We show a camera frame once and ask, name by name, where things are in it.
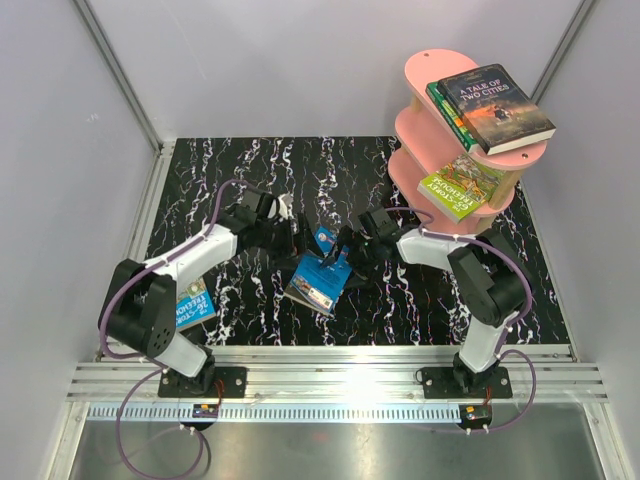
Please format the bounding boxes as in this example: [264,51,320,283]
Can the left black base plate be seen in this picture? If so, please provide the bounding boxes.
[158,366,248,399]

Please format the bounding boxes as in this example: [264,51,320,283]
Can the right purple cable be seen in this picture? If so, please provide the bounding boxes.
[379,206,539,432]

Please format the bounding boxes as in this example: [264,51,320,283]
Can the green 104-storey treehouse book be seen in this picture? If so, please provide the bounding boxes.
[426,82,480,152]

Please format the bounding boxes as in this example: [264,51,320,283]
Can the pink three-tier shelf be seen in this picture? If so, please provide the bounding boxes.
[388,49,547,234]

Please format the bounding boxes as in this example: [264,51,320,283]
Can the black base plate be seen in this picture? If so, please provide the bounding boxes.
[416,366,513,400]
[158,366,248,399]

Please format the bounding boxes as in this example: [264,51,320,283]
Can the black marble pattern mat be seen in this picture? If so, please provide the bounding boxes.
[122,137,571,347]

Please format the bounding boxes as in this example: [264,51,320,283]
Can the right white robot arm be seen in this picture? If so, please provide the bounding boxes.
[321,208,533,397]

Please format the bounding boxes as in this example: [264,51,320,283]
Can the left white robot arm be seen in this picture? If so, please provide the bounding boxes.
[98,189,322,397]

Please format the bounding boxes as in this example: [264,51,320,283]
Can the lime 65-storey treehouse book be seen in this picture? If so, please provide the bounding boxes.
[417,154,505,224]

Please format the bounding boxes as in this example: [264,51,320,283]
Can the dark Tale of Two Cities book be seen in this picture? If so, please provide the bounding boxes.
[437,63,556,155]

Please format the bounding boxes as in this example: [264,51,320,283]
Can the slotted cable duct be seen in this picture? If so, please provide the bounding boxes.
[87,402,461,424]

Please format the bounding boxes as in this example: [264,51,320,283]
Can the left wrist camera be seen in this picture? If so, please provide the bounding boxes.
[269,193,294,220]

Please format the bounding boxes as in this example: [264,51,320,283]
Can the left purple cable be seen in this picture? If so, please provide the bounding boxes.
[97,179,251,475]

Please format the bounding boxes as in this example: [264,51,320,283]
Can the purple cable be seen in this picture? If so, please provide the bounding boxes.
[97,179,251,475]
[379,206,539,432]

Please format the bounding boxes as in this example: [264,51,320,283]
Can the blue paperback book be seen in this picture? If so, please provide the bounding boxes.
[284,227,352,315]

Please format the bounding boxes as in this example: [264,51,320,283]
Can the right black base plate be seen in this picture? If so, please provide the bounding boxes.
[416,366,513,400]

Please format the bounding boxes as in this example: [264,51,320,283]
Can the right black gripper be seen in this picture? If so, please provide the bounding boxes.
[320,227,382,290]

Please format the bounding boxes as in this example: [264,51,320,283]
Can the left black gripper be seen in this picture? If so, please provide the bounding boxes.
[256,212,324,270]

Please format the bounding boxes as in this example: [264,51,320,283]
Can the blue 26-storey treehouse book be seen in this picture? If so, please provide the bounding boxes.
[176,277,216,331]

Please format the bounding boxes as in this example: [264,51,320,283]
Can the aluminium rail frame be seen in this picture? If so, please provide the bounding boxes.
[44,0,640,480]

